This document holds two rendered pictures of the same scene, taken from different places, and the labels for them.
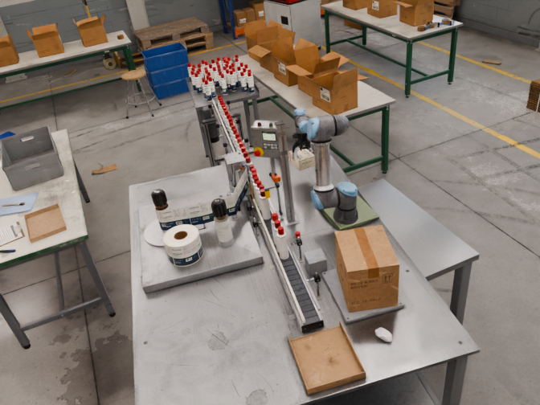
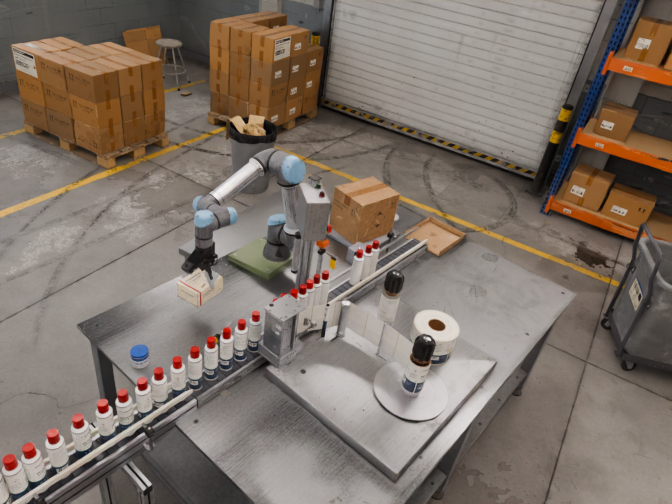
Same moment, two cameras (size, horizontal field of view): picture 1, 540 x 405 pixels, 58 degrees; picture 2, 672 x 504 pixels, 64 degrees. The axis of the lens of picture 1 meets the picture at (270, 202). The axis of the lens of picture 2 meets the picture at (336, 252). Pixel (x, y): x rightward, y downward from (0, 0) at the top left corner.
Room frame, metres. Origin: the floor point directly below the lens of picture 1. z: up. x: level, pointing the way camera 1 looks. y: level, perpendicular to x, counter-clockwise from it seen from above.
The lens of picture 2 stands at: (3.79, 1.44, 2.54)
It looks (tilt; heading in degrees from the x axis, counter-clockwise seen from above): 34 degrees down; 225
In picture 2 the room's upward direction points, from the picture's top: 9 degrees clockwise
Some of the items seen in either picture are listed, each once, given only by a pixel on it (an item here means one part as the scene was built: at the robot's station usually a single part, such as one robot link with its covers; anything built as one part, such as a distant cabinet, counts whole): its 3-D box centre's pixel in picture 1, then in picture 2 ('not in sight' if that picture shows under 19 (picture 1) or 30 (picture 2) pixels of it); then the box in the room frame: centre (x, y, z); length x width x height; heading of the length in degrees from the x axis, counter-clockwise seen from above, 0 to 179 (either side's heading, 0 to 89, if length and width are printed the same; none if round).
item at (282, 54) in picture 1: (290, 61); not in sight; (4.94, -0.41, 0.97); 0.45 x 0.38 x 0.37; 112
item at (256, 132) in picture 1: (268, 139); (312, 211); (2.50, -0.04, 1.38); 0.17 x 0.10 x 0.19; 65
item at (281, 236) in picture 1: (282, 243); (372, 258); (2.05, -0.04, 0.98); 0.05 x 0.05 x 0.20
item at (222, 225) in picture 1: (222, 222); (390, 298); (2.25, 0.28, 1.03); 0.09 x 0.09 x 0.30
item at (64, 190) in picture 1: (46, 225); not in sight; (3.42, 1.88, 0.40); 1.90 x 0.75 x 0.80; 19
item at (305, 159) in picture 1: (302, 158); (200, 286); (2.91, -0.26, 0.99); 0.16 x 0.12 x 0.07; 19
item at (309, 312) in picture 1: (269, 226); (328, 303); (2.37, 0.02, 0.86); 1.65 x 0.08 x 0.04; 10
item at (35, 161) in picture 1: (31, 157); not in sight; (3.69, 1.89, 0.91); 0.60 x 0.40 x 0.22; 22
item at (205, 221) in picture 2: (300, 117); (204, 224); (2.88, -0.27, 1.30); 0.09 x 0.08 x 0.11; 7
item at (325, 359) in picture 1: (325, 355); (434, 235); (1.39, -0.15, 0.85); 0.30 x 0.26 x 0.04; 10
